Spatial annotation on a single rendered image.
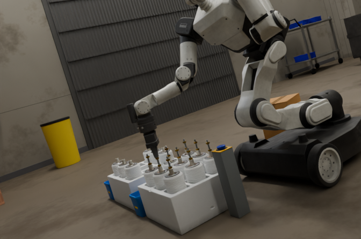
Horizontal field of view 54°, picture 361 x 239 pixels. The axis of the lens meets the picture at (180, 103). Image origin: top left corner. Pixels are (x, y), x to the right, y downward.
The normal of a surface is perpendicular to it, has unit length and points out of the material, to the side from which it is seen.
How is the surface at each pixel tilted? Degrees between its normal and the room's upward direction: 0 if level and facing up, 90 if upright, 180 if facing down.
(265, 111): 90
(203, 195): 90
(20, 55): 90
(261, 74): 113
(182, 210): 90
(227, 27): 133
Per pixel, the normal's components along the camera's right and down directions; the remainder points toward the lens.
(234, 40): -0.23, 0.82
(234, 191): 0.48, -0.07
